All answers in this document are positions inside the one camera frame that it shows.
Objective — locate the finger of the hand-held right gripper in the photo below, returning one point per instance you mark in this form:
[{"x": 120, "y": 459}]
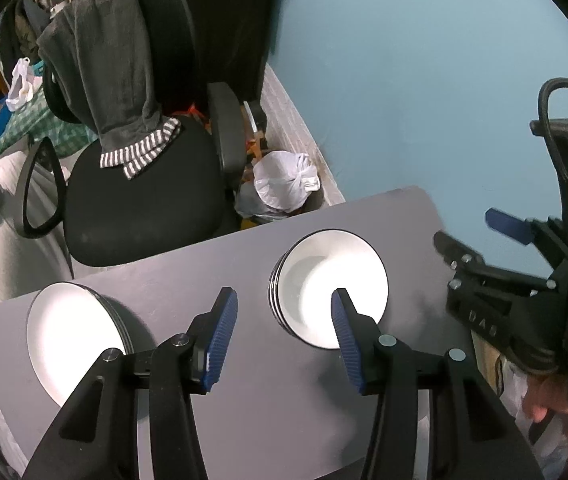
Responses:
[
  {"x": 506, "y": 225},
  {"x": 456, "y": 255}
]

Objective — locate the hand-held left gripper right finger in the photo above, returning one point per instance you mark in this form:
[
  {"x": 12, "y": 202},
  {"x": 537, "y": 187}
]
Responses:
[{"x": 346, "y": 342}]

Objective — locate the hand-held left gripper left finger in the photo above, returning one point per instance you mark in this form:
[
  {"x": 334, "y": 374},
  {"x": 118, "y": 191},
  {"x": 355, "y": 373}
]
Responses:
[{"x": 219, "y": 340}]

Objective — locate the white bowl with dark rim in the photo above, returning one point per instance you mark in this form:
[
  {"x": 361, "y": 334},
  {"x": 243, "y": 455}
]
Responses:
[
  {"x": 314, "y": 285},
  {"x": 275, "y": 295},
  {"x": 271, "y": 296}
]

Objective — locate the white plate with dark rim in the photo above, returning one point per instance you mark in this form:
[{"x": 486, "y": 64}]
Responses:
[
  {"x": 122, "y": 322},
  {"x": 131, "y": 332},
  {"x": 68, "y": 340}
]

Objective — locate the person's right hand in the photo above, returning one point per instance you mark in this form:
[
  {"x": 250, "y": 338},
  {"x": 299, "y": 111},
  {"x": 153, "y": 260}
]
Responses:
[{"x": 546, "y": 402}]

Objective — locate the crumpled white plastic sheet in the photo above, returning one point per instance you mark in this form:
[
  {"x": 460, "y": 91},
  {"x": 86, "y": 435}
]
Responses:
[{"x": 519, "y": 385}]

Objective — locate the black office chair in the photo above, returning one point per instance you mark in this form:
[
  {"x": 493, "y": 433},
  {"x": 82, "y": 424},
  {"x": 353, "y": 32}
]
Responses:
[{"x": 138, "y": 200}]

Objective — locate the knotted white plastic bag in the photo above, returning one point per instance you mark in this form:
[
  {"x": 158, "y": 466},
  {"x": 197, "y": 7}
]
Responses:
[{"x": 284, "y": 180}]

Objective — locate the pale grey bed sheet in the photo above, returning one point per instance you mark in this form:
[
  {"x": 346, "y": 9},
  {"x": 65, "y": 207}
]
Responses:
[{"x": 23, "y": 240}]

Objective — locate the green checkered cloth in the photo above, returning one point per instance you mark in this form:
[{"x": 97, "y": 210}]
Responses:
[{"x": 38, "y": 127}]

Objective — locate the grey garment with striped cuffs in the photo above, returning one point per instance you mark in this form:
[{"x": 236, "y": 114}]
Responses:
[{"x": 108, "y": 75}]

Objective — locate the small white plastic bag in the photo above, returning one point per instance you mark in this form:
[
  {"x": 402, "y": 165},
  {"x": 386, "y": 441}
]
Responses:
[{"x": 19, "y": 87}]

